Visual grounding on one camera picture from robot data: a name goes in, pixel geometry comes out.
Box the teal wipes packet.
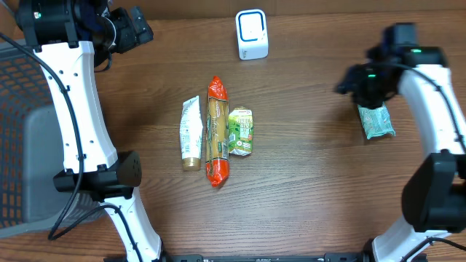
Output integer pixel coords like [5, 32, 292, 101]
[358, 103, 396, 140]

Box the white cream tube gold cap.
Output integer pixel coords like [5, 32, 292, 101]
[180, 96, 203, 171]

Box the green juice carton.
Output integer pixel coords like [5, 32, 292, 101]
[229, 107, 253, 156]

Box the orange pasta packet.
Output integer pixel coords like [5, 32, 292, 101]
[206, 76, 229, 187]

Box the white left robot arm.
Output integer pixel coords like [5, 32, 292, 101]
[15, 0, 163, 261]

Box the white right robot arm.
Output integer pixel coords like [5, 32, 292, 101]
[336, 23, 465, 261]

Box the white barcode scanner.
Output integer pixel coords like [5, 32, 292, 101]
[235, 9, 269, 60]

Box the grey plastic shopping basket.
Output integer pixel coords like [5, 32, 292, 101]
[0, 39, 106, 239]

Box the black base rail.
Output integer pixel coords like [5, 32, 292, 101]
[103, 253, 429, 262]

